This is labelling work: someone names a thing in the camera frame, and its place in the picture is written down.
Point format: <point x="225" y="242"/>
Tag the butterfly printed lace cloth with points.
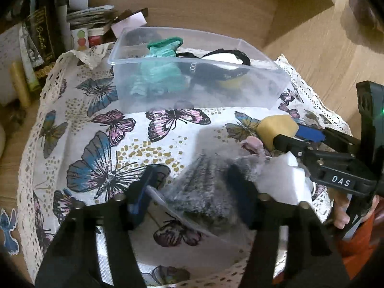
<point x="99" y="144"/>

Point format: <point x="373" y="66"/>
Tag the green knitted cloth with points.
<point x="159" y="72"/>

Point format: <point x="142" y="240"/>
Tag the grey fuzzy cloth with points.
<point x="207" y="186"/>

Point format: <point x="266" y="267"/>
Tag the blue cartoon sticker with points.
<point x="9" y="231"/>

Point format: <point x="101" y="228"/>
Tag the white notebook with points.
<point x="10" y="57"/>

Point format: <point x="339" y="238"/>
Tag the stack of booklets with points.
<point x="90" y="15"/>

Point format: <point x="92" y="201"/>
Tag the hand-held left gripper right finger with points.
<point x="240" y="186"/>

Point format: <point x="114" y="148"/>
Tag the yellow candle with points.
<point x="20" y="85"/>

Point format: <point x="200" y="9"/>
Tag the clear plastic bag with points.
<point x="195" y="231"/>

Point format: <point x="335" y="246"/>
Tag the pink paper note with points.
<point x="129" y="24"/>

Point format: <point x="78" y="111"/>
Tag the dark glass bottle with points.
<point x="42" y="42"/>

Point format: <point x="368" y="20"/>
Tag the yellow sponge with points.
<point x="277" y="129"/>

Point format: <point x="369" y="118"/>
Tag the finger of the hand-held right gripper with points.
<point x="288" y="145"/>
<point x="310" y="133"/>

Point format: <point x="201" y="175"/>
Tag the black white yellow sock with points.
<point x="219" y="69"/>

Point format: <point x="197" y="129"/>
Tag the card with coloured circles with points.
<point x="81" y="39"/>

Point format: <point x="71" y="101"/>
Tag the dark grey soft item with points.
<point x="141" y="37"/>

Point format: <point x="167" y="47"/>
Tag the person's right hand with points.
<point x="341" y="210"/>

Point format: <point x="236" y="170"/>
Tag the dark round object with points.
<point x="364" y="9"/>

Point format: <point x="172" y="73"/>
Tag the pink soft toy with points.
<point x="253" y="147"/>

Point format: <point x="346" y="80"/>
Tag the clear plastic container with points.
<point x="207" y="78"/>

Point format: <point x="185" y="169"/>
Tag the white cloth item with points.
<point x="282" y="180"/>

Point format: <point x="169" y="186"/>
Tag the person's right forearm orange sleeve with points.
<point x="360" y="240"/>

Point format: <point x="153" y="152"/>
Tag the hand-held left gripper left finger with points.
<point x="146" y="190"/>

